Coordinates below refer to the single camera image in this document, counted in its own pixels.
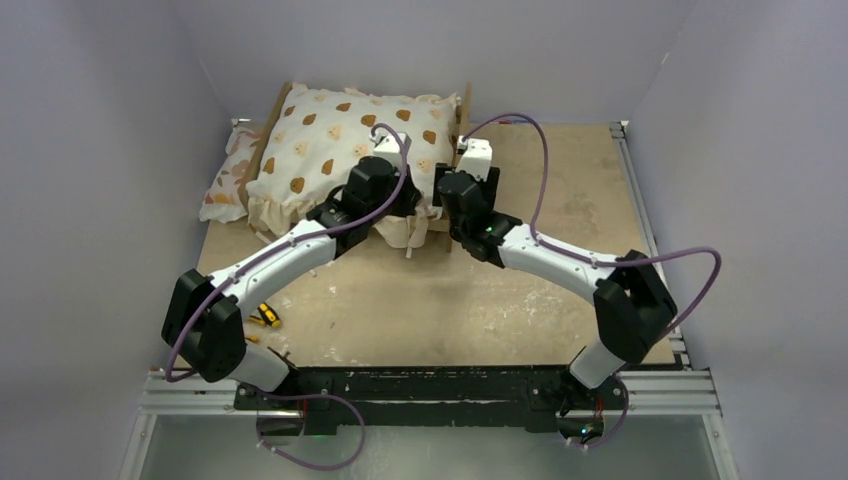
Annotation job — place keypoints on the bear print white cushion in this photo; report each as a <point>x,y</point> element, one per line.
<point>331,152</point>

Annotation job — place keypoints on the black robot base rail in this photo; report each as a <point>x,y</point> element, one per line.
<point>536,398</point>

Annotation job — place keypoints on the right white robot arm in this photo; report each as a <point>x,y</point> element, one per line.
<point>632,305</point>

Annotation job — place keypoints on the aluminium table frame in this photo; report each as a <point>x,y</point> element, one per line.
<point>647,391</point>

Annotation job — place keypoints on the yellow black screwdriver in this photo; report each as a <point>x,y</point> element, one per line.
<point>269,316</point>

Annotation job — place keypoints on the floral print small pillow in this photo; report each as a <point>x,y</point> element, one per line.
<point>221,202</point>

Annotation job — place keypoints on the wooden pet bed frame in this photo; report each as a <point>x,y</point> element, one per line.
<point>265,146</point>

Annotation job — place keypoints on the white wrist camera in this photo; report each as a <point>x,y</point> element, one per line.
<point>387,147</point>
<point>475,157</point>

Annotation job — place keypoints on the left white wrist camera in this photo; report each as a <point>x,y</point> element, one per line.
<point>387,147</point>

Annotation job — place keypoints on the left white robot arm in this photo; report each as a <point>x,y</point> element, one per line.
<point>204,321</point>

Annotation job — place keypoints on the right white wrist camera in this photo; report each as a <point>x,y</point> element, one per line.
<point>475,157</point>

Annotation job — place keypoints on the yellow handled pliers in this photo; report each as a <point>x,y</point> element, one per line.
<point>254,327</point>

